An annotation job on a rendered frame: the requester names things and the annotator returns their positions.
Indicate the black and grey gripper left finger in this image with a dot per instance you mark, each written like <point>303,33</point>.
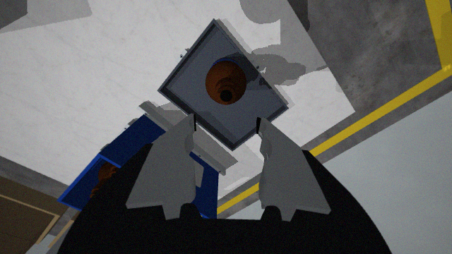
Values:
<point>149,188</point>

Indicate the dark blue box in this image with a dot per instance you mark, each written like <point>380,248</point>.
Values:
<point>126,145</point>

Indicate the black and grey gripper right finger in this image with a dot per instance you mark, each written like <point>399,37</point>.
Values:
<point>306,193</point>

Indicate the dark grey square tray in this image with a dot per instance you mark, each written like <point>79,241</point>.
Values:
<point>185,87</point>

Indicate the brown bottle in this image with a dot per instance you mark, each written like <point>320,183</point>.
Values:
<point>103,176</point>
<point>225,81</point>
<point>113,170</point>

